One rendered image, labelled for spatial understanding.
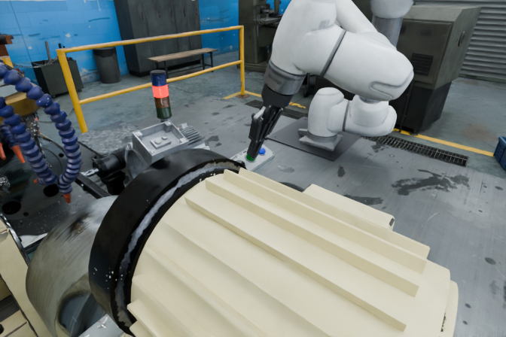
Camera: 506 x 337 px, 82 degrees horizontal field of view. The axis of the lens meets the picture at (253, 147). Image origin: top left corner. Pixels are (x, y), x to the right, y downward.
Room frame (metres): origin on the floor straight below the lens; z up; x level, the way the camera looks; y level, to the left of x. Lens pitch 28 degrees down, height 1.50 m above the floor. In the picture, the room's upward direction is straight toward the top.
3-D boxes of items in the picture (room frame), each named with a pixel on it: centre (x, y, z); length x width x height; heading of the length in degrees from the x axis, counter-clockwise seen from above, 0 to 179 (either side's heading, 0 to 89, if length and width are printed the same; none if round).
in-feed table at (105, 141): (1.19, 0.64, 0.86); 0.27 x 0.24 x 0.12; 52
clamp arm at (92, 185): (0.64, 0.42, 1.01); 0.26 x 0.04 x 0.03; 52
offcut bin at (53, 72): (4.66, 3.10, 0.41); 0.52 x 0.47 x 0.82; 141
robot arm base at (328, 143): (1.38, -0.34, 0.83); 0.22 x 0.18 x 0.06; 58
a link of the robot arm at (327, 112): (1.37, -0.37, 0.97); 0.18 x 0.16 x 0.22; 67
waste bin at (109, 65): (5.36, 2.63, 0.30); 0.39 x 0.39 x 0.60
